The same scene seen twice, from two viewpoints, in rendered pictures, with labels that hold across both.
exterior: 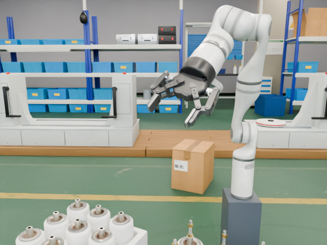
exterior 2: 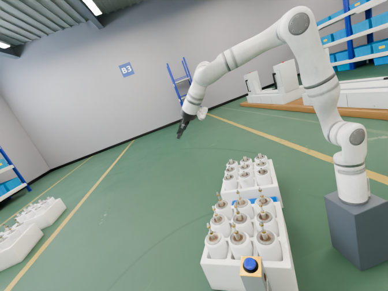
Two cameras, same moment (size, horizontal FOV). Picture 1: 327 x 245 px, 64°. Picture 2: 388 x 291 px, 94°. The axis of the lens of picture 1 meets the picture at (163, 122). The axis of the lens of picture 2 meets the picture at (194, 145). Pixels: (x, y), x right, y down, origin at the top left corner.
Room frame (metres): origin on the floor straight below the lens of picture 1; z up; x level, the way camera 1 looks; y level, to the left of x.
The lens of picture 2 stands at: (0.51, -0.89, 0.92)
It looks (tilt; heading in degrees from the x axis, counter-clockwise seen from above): 16 degrees down; 85
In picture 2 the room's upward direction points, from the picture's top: 21 degrees counter-clockwise
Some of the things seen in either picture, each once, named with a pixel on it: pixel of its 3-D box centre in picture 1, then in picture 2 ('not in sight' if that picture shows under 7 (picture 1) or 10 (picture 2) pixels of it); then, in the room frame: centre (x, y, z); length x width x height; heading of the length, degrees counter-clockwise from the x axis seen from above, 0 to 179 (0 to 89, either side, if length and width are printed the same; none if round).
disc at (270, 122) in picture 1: (270, 122); not in sight; (2.75, -1.15, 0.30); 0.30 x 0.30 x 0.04
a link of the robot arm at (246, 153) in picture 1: (245, 141); (346, 144); (1.08, -0.35, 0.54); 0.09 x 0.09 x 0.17; 86
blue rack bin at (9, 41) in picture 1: (15, 43); (367, 0); (5.55, 3.01, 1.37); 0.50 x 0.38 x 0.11; 178
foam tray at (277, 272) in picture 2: not in sight; (247, 242); (0.65, -0.14, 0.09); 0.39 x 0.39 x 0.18; 61
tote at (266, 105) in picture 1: (269, 104); not in sight; (5.02, -2.04, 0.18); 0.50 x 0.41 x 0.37; 2
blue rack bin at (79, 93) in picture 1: (81, 93); not in sight; (5.52, 1.71, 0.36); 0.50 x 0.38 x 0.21; 177
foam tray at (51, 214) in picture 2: not in sight; (41, 216); (-1.55, 1.55, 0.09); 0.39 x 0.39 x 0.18; 1
